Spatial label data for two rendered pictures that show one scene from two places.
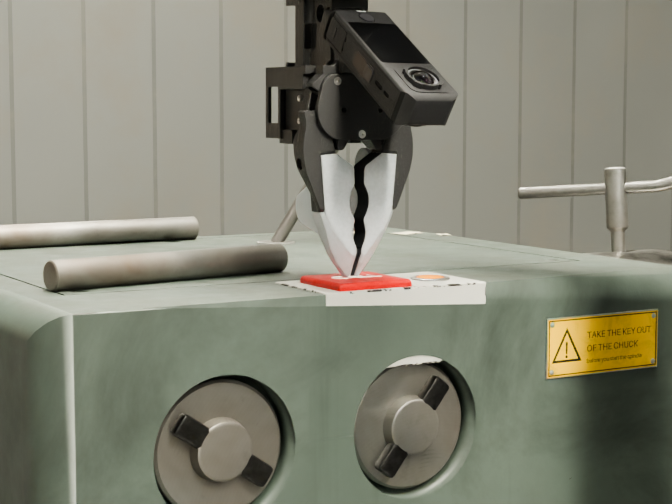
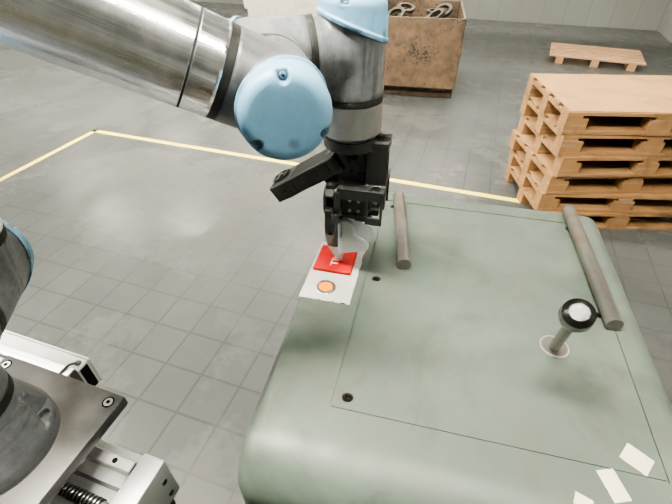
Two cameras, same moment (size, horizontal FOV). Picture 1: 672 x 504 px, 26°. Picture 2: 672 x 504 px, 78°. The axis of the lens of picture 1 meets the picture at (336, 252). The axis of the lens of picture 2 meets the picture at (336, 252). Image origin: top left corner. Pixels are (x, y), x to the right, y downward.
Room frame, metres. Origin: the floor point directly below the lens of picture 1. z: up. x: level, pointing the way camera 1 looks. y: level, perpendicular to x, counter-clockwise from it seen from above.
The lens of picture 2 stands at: (1.38, -0.38, 1.69)
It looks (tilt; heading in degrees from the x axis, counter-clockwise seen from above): 40 degrees down; 134
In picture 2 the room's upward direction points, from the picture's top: straight up
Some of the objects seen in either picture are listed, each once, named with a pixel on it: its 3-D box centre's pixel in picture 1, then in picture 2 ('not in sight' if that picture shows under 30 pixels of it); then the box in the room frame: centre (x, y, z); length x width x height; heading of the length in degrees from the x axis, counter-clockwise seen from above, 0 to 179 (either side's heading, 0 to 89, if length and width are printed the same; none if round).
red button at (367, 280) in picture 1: (355, 290); (335, 262); (1.04, -0.01, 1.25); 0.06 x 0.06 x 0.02; 30
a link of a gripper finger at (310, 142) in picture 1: (326, 150); not in sight; (1.03, 0.01, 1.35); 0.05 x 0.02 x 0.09; 120
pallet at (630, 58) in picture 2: not in sight; (594, 56); (-0.34, 6.90, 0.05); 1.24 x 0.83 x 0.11; 22
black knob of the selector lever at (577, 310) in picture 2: not in sight; (573, 318); (1.37, -0.02, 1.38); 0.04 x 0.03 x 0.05; 120
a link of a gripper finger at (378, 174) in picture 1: (356, 210); (349, 243); (1.06, -0.02, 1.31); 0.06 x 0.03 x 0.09; 30
